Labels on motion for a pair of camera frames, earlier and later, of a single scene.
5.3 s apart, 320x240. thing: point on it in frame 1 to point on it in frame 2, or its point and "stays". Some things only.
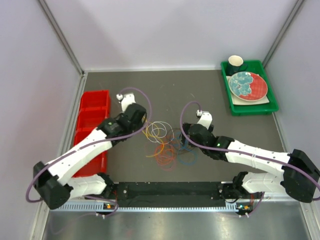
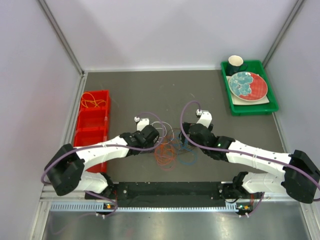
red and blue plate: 248,86 stays
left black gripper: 140,125 to 148,150
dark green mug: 235,65 stays
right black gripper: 186,126 stays
